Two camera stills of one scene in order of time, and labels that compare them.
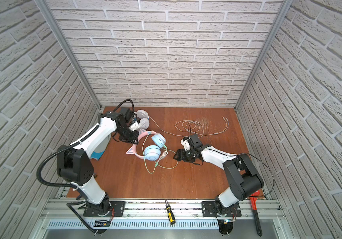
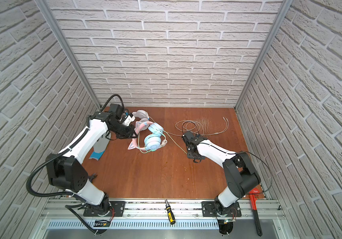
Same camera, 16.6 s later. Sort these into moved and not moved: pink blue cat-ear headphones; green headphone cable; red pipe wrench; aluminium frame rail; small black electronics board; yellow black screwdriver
Moved: pink blue cat-ear headphones; green headphone cable
Not moved: small black electronics board; red pipe wrench; yellow black screwdriver; aluminium frame rail
